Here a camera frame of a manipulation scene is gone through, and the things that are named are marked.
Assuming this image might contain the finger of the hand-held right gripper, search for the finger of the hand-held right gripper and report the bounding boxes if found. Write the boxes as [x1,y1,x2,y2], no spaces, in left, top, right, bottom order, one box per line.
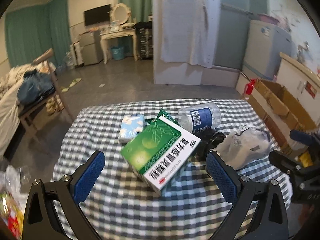
[269,150,304,178]
[289,129,320,166]

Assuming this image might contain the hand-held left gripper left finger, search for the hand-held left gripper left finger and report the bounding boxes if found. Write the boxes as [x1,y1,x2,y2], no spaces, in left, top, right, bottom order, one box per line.
[22,151,105,240]

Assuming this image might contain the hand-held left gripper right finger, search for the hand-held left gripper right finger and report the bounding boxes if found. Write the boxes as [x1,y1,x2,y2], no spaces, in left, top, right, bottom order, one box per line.
[206,152,291,240]

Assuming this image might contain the green medicine box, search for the green medicine box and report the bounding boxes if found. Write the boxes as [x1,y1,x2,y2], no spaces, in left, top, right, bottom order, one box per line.
[120,115,202,197]

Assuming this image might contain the clear plastic bag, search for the clear plastic bag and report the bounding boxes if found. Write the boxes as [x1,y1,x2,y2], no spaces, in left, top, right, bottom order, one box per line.
[0,165,28,233]

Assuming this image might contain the green snack bag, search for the green snack bag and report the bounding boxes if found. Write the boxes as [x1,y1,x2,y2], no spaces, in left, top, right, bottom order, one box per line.
[145,107,179,128]

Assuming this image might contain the yellow packet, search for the yellow packet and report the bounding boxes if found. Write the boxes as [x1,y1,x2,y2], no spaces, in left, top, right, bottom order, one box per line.
[299,152,313,167]

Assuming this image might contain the crumpled clear plastic wrapper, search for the crumpled clear plastic wrapper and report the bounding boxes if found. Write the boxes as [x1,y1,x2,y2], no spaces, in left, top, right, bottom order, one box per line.
[216,126,272,169]

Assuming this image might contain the checkered tablecloth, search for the checkered tablecloth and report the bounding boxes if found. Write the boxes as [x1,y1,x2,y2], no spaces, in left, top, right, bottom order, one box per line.
[51,99,294,240]

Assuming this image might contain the cardboard box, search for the cardboard box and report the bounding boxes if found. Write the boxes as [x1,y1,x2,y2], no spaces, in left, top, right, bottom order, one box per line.
[246,79,320,155]

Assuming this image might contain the white cabinet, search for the white cabinet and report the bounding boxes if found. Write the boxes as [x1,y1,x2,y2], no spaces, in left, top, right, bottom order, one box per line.
[275,52,320,110]

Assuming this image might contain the blue patterned tissue pack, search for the blue patterned tissue pack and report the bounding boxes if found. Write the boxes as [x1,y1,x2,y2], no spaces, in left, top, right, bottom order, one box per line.
[119,114,145,143]

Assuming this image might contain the clear bottle with blue label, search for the clear bottle with blue label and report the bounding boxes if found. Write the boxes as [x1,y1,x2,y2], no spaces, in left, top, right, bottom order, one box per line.
[177,102,222,133]

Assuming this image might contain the wooden chair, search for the wooden chair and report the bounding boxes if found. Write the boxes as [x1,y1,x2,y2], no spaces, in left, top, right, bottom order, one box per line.
[19,49,74,140]

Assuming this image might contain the blue clothing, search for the blue clothing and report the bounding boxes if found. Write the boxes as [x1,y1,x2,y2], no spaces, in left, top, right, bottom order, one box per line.
[17,70,55,104]

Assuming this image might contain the white blanket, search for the white blanket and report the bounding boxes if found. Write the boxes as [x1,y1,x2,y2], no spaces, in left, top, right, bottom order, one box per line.
[0,65,25,155]

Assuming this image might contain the pink basin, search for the pink basin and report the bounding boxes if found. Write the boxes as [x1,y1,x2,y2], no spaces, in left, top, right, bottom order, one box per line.
[257,14,280,25]

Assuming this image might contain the white trolley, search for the white trolley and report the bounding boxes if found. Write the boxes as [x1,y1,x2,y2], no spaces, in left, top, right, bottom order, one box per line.
[70,42,83,68]

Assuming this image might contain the teal basket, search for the teal basket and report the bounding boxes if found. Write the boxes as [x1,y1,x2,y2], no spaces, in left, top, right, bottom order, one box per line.
[111,46,125,60]

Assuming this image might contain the small silver fridge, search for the small silver fridge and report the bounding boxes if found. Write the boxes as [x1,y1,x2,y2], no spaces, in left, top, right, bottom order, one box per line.
[79,31,103,65]

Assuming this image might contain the black drawer rack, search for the black drawer rack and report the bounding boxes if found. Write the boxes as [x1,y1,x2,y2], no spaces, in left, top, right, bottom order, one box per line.
[135,22,153,60]

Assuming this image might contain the white vanity table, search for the white vanity table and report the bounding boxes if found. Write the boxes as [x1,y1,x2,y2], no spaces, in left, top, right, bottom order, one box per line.
[99,27,139,64]

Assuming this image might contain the wide green curtain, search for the wide green curtain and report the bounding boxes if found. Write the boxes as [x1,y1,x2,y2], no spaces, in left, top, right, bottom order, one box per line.
[5,0,72,68]

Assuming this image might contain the white hanging cloth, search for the white hanging cloth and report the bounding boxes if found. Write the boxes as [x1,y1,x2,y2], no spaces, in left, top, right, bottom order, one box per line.
[160,0,220,67]

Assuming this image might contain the black television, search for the black television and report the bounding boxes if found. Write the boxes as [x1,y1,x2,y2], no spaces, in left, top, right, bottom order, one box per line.
[84,4,112,27]

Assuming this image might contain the oval vanity mirror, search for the oval vanity mirror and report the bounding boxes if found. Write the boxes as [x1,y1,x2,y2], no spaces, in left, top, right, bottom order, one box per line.
[110,3,132,27]

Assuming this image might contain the black rubber ring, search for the black rubber ring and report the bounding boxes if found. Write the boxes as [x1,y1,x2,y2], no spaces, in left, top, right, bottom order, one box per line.
[195,128,227,159]

